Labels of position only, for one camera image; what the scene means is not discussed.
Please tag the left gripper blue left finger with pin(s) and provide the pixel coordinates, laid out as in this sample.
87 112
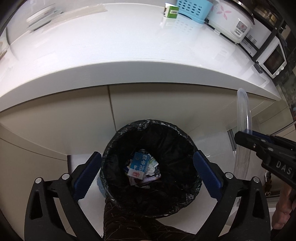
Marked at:
84 175

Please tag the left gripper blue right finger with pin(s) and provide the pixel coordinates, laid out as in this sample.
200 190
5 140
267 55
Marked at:
210 173

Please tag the clear plastic tube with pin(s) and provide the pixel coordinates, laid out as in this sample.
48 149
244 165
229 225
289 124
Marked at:
244 126

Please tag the blue white milk carton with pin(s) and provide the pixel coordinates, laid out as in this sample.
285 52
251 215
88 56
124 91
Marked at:
139 165

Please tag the clear bubble wrap sheet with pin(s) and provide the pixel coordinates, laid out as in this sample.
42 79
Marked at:
87 10

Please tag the green white small carton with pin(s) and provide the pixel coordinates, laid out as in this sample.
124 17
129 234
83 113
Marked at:
171 11

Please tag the white tissue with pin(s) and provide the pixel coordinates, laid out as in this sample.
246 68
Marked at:
152 167

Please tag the black lined trash bin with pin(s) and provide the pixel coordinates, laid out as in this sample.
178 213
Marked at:
175 183

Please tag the person's right hand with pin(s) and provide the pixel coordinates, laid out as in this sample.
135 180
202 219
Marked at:
284 207

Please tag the small black remote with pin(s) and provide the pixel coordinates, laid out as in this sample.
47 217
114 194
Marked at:
258 68

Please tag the white toaster oven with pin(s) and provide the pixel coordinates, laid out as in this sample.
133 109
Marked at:
265 48

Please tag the white rice cooker pink flowers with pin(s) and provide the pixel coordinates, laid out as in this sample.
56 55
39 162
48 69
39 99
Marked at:
232 19

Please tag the blue plastic utensil holder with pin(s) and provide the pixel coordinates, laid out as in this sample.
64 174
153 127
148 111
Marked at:
196 10

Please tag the blue patterned porcelain plate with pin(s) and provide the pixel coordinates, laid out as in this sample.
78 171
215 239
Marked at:
44 21

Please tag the blue patterned porcelain bowl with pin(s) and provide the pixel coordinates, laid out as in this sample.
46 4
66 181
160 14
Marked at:
40 14

